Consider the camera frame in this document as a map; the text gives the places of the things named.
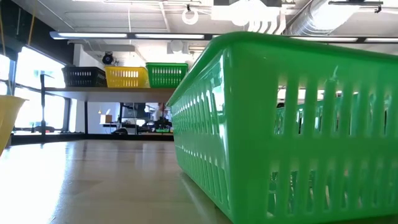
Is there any green plastic basket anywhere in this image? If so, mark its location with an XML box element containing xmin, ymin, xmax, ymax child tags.
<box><xmin>145</xmin><ymin>62</ymin><xmax>189</xmax><ymax>89</ymax></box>
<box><xmin>166</xmin><ymin>30</ymin><xmax>398</xmax><ymax>224</ymax></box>

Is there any dark background monitor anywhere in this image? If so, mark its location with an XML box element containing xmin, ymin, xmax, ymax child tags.
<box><xmin>119</xmin><ymin>102</ymin><xmax>147</xmax><ymax>119</ymax></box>

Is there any yellow plastic basket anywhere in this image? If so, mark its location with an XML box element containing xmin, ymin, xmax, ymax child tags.
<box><xmin>104</xmin><ymin>65</ymin><xmax>150</xmax><ymax>89</ymax></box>
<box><xmin>0</xmin><ymin>95</ymin><xmax>29</xmax><ymax>156</ymax></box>

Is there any yellow hanging cord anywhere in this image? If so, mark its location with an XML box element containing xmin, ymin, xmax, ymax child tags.
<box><xmin>27</xmin><ymin>12</ymin><xmax>35</xmax><ymax>47</ymax></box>

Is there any silver ventilation duct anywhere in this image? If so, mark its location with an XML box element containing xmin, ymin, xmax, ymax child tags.
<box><xmin>285</xmin><ymin>0</ymin><xmax>368</xmax><ymax>35</ymax></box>

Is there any black aluminium table frame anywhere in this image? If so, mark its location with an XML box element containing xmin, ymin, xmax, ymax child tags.
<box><xmin>11</xmin><ymin>133</ymin><xmax>175</xmax><ymax>146</ymax></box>

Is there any long ceiling light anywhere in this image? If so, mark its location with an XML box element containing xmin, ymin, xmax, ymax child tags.
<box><xmin>363</xmin><ymin>37</ymin><xmax>398</xmax><ymax>44</ymax></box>
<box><xmin>49</xmin><ymin>30</ymin><xmax>128</xmax><ymax>40</ymax></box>
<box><xmin>135</xmin><ymin>33</ymin><xmax>205</xmax><ymax>40</ymax></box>
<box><xmin>289</xmin><ymin>36</ymin><xmax>358</xmax><ymax>43</ymax></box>

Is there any wooden shelf board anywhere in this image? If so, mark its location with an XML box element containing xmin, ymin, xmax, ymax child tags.
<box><xmin>45</xmin><ymin>86</ymin><xmax>177</xmax><ymax>103</ymax></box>

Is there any black plastic basket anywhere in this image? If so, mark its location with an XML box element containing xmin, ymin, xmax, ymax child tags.
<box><xmin>61</xmin><ymin>66</ymin><xmax>108</xmax><ymax>88</ymax></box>

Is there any white hanging ring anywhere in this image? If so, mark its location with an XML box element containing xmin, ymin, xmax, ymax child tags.
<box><xmin>182</xmin><ymin>4</ymin><xmax>199</xmax><ymax>26</ymax></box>

